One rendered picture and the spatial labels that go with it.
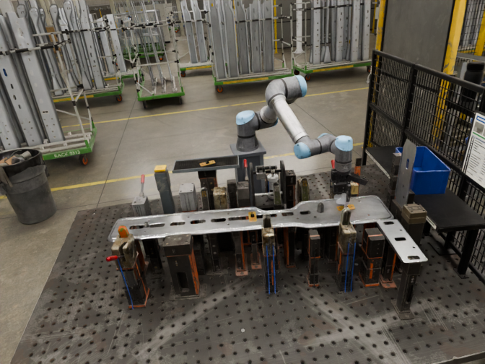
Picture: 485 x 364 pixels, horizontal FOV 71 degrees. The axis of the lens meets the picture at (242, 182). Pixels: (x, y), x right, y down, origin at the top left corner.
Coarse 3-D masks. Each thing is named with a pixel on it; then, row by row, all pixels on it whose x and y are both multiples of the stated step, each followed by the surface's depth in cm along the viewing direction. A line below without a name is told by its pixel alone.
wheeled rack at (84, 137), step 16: (48, 32) 488; (64, 32) 493; (16, 48) 453; (32, 48) 439; (80, 80) 525; (64, 112) 536; (96, 128) 565; (48, 144) 498; (64, 144) 485; (80, 144) 487; (80, 160) 486
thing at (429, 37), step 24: (384, 0) 378; (408, 0) 340; (432, 0) 308; (456, 0) 278; (384, 24) 386; (408, 24) 345; (432, 24) 312; (456, 24) 283; (384, 48) 395; (408, 48) 351; (432, 48) 317; (456, 48) 292; (384, 72) 400; (408, 72) 357; (384, 96) 409; (432, 120) 332; (432, 144) 335
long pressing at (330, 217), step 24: (144, 216) 178; (168, 216) 177; (192, 216) 175; (216, 216) 174; (240, 216) 172; (288, 216) 169; (312, 216) 167; (336, 216) 166; (360, 216) 164; (384, 216) 163
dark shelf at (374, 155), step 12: (372, 156) 215; (384, 156) 213; (384, 168) 199; (432, 204) 163; (444, 204) 162; (456, 204) 161; (432, 216) 155; (444, 216) 154; (456, 216) 153; (468, 216) 153; (480, 216) 152; (444, 228) 147; (456, 228) 148; (468, 228) 148; (480, 228) 148
